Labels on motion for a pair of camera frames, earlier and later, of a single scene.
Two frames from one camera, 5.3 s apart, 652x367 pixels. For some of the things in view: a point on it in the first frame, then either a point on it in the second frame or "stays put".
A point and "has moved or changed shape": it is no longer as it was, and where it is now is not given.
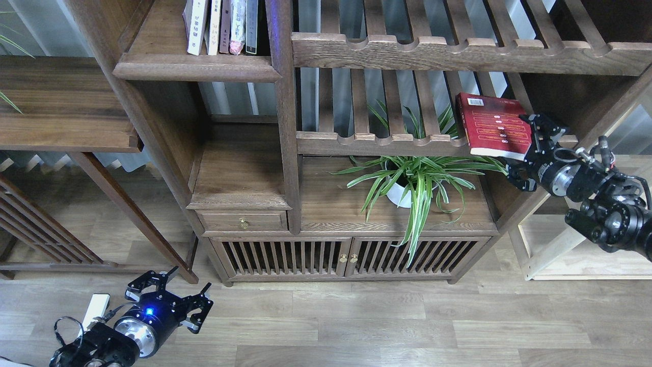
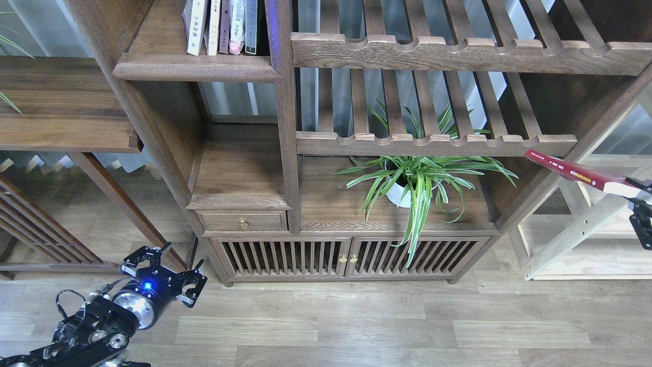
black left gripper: x=145 y=328 -> x=142 y=300
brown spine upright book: x=224 y=26 stays put
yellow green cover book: x=211 y=37 stays put
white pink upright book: x=237 y=26 stays put
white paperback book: x=194 y=15 stays put
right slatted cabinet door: x=436 y=258 stays put
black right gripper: x=565 y=176 -> x=641 y=219
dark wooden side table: x=64 y=104 stays put
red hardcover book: x=493 y=127 has moved or changed shape
